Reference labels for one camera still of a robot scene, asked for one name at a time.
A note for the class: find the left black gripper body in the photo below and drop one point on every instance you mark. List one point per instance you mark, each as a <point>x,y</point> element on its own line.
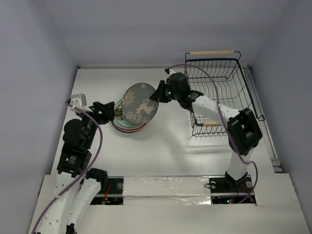
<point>99,117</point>

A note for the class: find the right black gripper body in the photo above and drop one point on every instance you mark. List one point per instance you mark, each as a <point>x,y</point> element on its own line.
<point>161,91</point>

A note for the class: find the light green plate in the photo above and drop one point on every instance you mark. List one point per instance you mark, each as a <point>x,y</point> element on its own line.
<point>118,110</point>

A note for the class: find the white bowl plate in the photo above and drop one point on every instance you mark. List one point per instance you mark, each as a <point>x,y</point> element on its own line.
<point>127,126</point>

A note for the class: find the grey stone plate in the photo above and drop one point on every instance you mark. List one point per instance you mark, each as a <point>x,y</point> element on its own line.
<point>136,105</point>

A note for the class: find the red and teal plate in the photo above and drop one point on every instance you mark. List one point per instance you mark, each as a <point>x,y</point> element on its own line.
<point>122,126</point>

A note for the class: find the blue floral plate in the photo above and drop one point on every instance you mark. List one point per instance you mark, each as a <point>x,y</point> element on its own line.
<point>128,131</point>

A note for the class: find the black wire dish rack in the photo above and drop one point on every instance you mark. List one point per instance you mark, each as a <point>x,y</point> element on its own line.
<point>219,73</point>

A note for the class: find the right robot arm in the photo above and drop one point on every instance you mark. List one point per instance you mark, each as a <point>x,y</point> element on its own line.
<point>241,126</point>

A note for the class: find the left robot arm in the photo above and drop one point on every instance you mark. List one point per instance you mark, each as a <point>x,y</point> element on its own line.
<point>77,181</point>

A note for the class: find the silver tape strip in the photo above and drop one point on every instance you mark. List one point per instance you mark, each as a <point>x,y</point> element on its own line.
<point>166,190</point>

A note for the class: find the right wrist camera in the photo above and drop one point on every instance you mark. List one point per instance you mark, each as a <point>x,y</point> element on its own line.
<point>169,71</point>

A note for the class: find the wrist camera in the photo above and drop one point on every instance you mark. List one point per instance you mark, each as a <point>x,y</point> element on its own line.
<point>169,71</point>
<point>79,101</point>

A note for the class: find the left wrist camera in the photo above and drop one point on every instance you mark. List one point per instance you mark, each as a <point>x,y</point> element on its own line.
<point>79,101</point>

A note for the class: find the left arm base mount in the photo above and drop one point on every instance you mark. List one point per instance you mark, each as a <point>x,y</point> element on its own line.
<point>111,188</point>

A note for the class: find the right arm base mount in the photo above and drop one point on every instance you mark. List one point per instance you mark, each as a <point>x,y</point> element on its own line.
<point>225,190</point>

